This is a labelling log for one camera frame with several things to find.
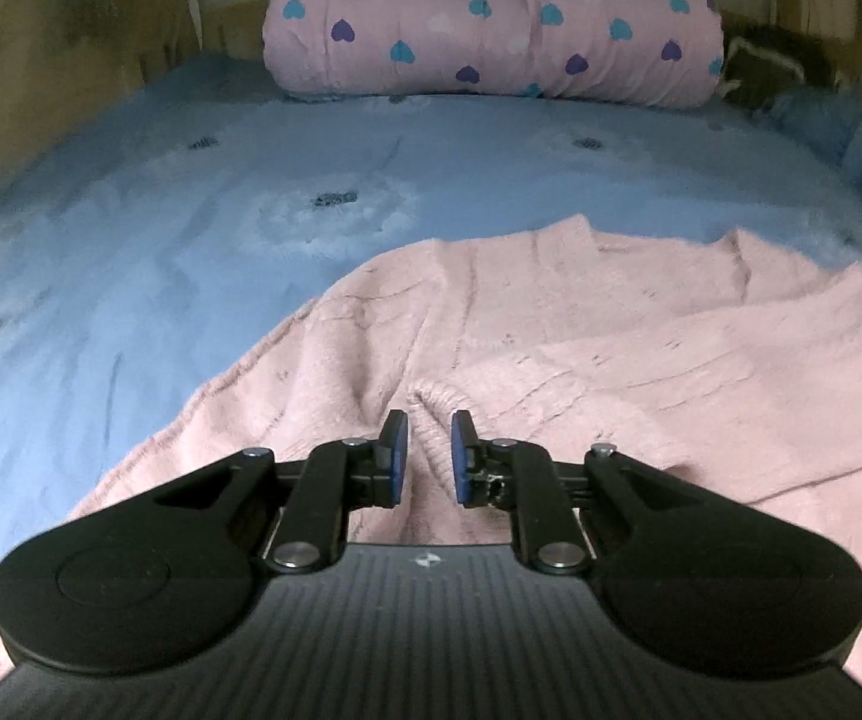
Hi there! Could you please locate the blue floral bed sheet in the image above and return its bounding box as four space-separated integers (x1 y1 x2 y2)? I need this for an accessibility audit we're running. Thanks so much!
0 57 862 559

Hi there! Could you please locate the black and white bag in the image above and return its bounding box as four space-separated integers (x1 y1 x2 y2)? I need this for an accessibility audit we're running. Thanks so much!
716 25 836 110

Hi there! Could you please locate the pink knitted sweater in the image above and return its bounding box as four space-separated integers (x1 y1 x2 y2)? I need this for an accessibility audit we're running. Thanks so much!
0 216 862 718

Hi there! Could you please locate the pink heart-patterned rolled quilt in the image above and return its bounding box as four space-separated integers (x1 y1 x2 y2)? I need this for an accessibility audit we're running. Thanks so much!
262 0 724 109

